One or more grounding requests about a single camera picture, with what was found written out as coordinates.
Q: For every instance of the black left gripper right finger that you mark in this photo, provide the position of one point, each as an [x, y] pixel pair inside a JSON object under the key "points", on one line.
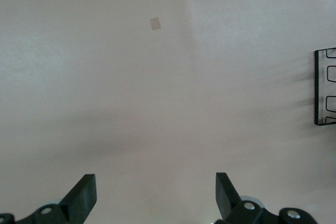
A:
{"points": [[236, 213]]}

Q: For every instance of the brown tape patch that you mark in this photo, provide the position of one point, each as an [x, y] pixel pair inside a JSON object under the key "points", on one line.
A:
{"points": [[155, 23]]}

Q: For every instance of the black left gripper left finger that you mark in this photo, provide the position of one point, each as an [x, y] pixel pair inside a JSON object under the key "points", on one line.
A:
{"points": [[68, 211]]}

